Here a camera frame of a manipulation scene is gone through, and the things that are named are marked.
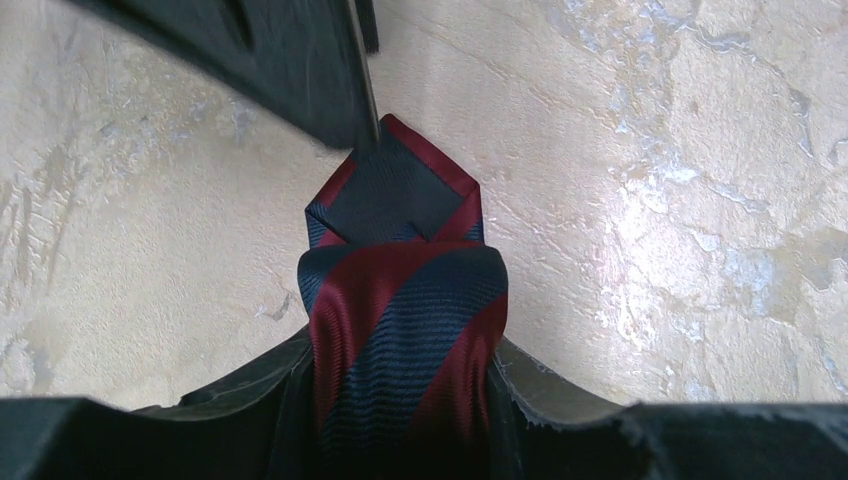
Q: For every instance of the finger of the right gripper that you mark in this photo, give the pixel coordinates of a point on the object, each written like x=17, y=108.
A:
x=303, y=60

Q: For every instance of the red navy striped tie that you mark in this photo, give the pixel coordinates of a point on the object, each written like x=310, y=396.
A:
x=406, y=307

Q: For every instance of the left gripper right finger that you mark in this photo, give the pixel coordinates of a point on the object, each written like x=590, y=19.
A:
x=545, y=427

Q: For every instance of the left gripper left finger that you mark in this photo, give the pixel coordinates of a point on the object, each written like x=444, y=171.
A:
x=254, y=423

